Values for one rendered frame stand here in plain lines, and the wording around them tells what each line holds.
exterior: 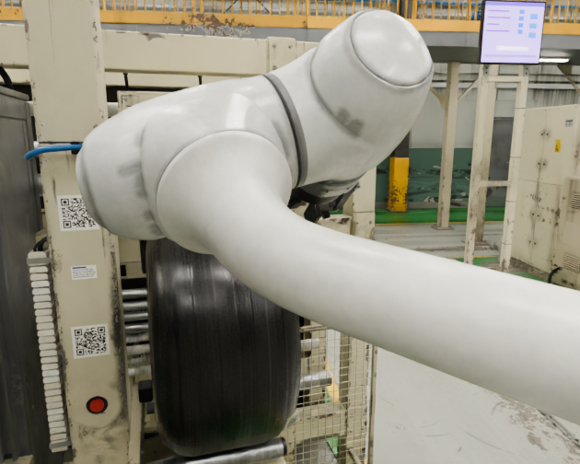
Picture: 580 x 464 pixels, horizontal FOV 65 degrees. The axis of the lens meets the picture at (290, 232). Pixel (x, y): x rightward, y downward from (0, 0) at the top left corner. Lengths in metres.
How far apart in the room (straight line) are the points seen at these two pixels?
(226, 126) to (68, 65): 0.75
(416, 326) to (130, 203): 0.21
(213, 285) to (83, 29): 0.56
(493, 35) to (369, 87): 4.59
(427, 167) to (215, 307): 10.39
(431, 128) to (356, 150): 10.87
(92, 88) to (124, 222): 0.71
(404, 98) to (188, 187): 0.17
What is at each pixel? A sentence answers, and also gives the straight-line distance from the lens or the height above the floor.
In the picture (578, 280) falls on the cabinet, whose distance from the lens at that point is 5.56.
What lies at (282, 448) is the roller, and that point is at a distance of 1.25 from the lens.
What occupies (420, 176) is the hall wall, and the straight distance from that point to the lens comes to 11.13.
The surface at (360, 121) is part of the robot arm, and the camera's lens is 0.36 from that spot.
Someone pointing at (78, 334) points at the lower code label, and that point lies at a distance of 1.13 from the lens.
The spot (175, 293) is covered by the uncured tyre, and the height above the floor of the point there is 1.37.
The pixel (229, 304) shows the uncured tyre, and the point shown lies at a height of 1.34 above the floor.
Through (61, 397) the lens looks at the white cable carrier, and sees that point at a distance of 1.22.
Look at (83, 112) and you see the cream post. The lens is 1.04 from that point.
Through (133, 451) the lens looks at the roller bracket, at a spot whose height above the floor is 0.95.
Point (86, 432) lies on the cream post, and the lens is 1.25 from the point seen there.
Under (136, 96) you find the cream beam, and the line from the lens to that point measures 1.30.
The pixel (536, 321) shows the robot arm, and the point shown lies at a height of 1.59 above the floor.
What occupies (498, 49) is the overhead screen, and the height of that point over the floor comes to 2.45.
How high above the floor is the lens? 1.67
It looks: 12 degrees down
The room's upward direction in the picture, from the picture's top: straight up
